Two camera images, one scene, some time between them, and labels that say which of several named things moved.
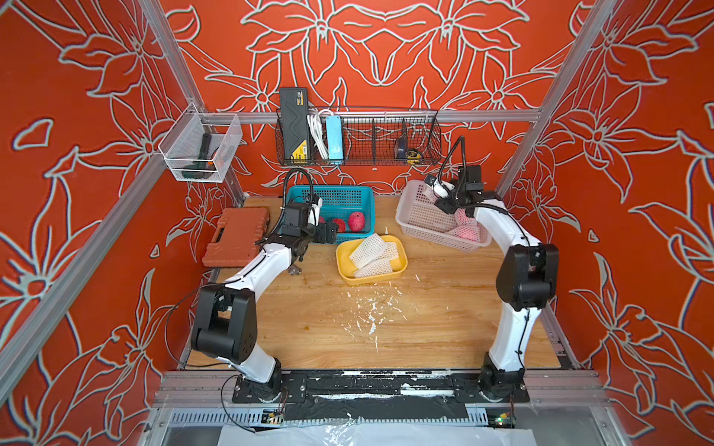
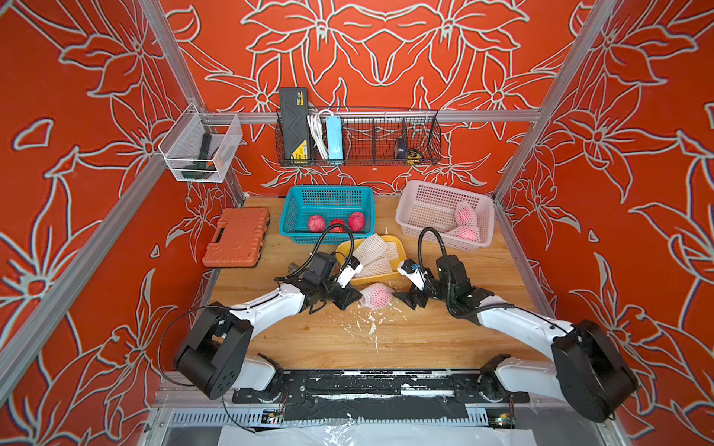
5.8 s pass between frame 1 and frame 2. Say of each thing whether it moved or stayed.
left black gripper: moved
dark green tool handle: stayed
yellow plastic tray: stayed
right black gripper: moved
